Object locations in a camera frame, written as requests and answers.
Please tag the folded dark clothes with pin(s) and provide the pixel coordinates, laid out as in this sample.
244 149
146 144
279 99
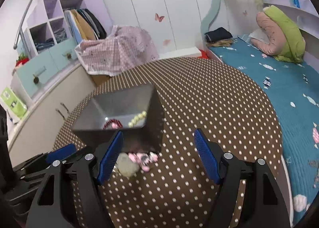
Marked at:
219 38

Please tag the pink checkered cloth cover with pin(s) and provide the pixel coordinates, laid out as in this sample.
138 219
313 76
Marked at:
125 48

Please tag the pink pillow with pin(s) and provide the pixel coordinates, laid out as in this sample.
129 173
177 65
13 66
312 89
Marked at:
275 36

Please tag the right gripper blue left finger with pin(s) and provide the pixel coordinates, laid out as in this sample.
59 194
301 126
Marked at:
107 154

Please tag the brown polka dot tablecloth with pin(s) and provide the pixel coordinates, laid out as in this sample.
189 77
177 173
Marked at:
230 108

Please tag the pink kitty charm on table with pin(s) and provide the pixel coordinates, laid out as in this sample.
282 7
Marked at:
143 159

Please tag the white cubby shelf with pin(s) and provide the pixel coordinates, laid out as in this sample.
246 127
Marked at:
48 16

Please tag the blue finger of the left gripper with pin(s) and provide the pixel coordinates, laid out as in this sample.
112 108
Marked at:
61 153

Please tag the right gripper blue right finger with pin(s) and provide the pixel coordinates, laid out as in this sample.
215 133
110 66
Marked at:
207 152

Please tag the teal patterned bed sheet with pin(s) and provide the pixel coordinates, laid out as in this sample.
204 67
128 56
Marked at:
293 92

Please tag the silver metal tin box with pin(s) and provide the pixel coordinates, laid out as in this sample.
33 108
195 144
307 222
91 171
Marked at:
138 112

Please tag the beige cabinet with handles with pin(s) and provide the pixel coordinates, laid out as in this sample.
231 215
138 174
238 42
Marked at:
38 130

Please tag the green blanket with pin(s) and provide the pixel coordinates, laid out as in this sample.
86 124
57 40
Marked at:
294 45

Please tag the green white bag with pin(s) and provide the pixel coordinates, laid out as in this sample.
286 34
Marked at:
14 107

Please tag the grey stair handrail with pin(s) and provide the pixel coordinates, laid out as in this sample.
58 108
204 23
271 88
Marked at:
32 1

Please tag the brown cardboard box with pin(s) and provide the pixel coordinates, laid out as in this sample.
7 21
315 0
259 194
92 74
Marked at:
100 79

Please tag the teal drawer unit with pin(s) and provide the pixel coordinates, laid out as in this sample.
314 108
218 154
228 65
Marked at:
29 79

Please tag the hanging clothes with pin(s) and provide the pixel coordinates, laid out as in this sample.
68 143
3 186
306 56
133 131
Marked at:
84 25

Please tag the white low platform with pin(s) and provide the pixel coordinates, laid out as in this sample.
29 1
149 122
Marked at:
192 52

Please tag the pink kitty charm keychain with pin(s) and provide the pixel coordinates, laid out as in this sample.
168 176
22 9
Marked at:
115 126

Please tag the white wardrobe with butterflies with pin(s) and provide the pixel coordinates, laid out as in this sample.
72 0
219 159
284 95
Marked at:
172 24

